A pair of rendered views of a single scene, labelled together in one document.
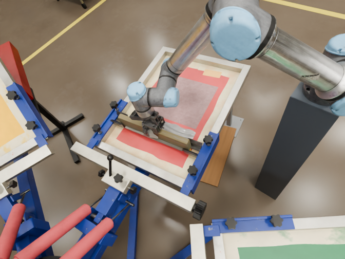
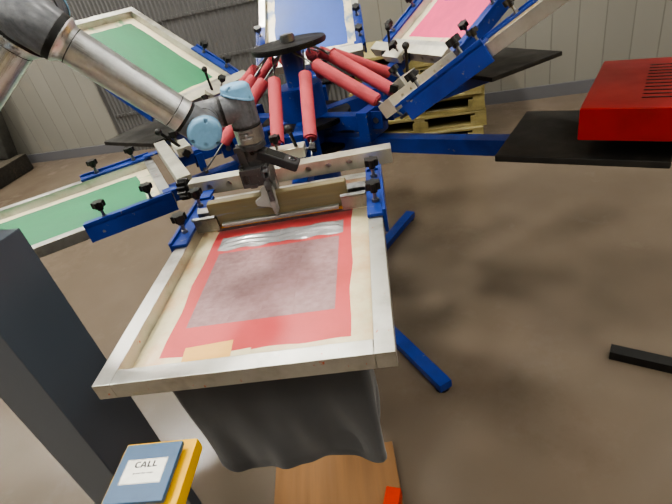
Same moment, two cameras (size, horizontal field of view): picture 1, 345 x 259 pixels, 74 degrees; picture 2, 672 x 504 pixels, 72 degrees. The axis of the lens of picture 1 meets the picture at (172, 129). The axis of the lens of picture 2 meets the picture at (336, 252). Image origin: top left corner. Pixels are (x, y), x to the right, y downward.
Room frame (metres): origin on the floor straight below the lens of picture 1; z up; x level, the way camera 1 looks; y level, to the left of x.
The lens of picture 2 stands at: (1.71, -0.51, 1.58)
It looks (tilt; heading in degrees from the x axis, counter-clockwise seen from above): 32 degrees down; 144
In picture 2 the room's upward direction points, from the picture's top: 14 degrees counter-clockwise
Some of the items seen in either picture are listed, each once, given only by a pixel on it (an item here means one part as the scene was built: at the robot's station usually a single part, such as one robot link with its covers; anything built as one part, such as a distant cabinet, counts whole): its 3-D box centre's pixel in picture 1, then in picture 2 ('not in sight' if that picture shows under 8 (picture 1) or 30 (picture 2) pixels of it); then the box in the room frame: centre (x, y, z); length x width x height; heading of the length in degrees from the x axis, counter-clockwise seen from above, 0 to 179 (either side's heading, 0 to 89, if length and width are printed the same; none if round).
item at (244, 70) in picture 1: (174, 105); (271, 257); (0.79, -0.05, 0.97); 0.79 x 0.58 x 0.04; 135
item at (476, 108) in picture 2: not in sight; (420, 88); (-1.08, 2.84, 0.41); 1.15 x 0.80 x 0.82; 34
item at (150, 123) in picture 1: (151, 119); (255, 163); (0.63, 0.08, 1.15); 0.09 x 0.08 x 0.12; 45
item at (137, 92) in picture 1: (139, 96); (239, 105); (0.63, 0.08, 1.31); 0.09 x 0.08 x 0.11; 64
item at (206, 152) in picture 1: (202, 161); (196, 226); (0.43, -0.08, 0.98); 0.30 x 0.05 x 0.07; 135
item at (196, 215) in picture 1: (196, 208); (188, 188); (0.22, 0.02, 1.02); 0.07 x 0.06 x 0.07; 135
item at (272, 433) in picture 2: not in sight; (280, 412); (1.00, -0.26, 0.74); 0.45 x 0.03 x 0.43; 45
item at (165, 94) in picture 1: (164, 94); (202, 118); (0.60, -0.02, 1.31); 0.11 x 0.11 x 0.08; 64
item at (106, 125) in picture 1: (111, 123); (376, 196); (0.82, 0.31, 0.98); 0.30 x 0.05 x 0.07; 135
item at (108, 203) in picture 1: (113, 195); not in sight; (0.40, 0.35, 1.02); 0.17 x 0.06 x 0.05; 135
